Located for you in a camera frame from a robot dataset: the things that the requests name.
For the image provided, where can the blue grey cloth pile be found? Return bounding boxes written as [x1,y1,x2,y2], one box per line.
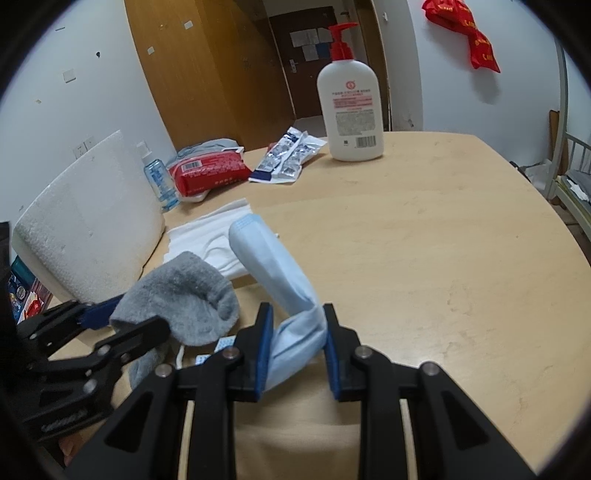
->
[167,137,245,169]

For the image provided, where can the wooden wardrobe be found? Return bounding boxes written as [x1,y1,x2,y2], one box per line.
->
[124,0,296,153]

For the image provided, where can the small white printed packet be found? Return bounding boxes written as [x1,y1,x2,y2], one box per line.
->
[195,337,238,366]

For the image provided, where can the blue face mask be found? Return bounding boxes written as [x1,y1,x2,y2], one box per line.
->
[228,215,329,393]

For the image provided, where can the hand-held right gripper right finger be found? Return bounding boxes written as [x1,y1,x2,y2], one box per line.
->
[322,303,539,480]

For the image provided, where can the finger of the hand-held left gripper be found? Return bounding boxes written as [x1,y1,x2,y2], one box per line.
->
[92,316,171,370]
[16,295,125,356]

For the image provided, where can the white face mask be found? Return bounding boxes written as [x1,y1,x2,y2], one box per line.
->
[164,198,280,282]

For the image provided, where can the metal bunk bed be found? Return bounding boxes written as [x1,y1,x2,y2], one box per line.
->
[547,41,591,227]

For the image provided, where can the paper notices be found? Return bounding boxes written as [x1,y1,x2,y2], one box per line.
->
[290,28,332,61]

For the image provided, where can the blue white sachet strip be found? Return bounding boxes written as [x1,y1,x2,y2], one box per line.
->
[277,134,329,178]
[248,127,308,184]

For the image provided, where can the grey sock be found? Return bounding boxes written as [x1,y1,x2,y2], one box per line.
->
[110,251,241,388]

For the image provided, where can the white foam box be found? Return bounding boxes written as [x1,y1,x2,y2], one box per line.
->
[11,130,166,303]

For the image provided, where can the red printed plastic bag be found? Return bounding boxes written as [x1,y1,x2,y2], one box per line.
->
[421,0,501,73]

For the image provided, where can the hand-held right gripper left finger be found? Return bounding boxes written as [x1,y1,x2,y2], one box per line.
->
[65,302,275,480]

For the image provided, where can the wooden board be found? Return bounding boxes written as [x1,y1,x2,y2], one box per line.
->
[549,110,570,176]

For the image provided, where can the wooden side door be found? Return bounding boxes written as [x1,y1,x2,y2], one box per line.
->
[355,0,393,132]

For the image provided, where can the small clear blue bottle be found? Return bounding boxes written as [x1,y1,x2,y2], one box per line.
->
[137,141,180,212]

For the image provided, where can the colourful printed box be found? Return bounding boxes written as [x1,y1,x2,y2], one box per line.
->
[9,254,54,324]

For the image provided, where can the white lotion pump bottle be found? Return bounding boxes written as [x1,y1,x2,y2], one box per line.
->
[317,22,385,162]

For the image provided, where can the red plastic packet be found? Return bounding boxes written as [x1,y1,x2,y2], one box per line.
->
[168,148,249,198]

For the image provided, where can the dark brown door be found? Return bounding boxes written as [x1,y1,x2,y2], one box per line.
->
[269,6,342,120]

